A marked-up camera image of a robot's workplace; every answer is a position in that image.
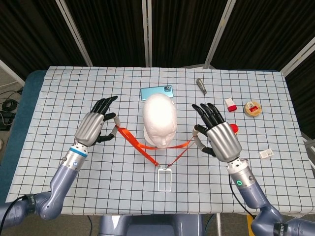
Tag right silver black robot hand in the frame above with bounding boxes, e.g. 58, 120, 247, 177
191, 102, 242, 163

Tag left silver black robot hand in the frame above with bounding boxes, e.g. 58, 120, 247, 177
74, 95, 122, 146

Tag orange lanyard strap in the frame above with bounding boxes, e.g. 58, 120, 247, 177
116, 125, 199, 169

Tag white clear badge holder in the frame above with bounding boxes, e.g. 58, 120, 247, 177
157, 168, 173, 192

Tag white foam mannequin head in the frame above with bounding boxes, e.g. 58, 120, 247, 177
142, 92, 177, 150

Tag red and white small box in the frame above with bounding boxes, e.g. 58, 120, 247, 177
224, 97, 238, 113

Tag round wooden tin red label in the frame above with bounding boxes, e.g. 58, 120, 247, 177
243, 100, 261, 118

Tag small white label packet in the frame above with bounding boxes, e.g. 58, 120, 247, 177
258, 148, 274, 159

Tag blue white checkered tablecloth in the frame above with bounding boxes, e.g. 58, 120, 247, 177
5, 65, 311, 218

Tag teal padded table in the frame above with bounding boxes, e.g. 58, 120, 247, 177
0, 69, 287, 197

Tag blue smartphone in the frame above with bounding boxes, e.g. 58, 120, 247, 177
140, 85, 175, 102

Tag black power adapter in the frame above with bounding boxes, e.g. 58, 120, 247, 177
0, 110, 16, 131

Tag grey-blue robot torso base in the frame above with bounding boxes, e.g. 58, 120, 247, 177
98, 214, 205, 236

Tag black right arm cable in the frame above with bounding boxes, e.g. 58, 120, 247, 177
228, 174, 258, 218

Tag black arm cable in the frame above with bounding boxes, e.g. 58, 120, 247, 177
4, 195, 29, 236
228, 174, 258, 218

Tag black floor cables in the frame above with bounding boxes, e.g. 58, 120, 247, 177
0, 89, 24, 112

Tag black folding screen white frame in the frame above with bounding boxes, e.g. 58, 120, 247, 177
0, 0, 315, 138

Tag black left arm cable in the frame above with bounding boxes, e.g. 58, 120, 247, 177
4, 195, 29, 236

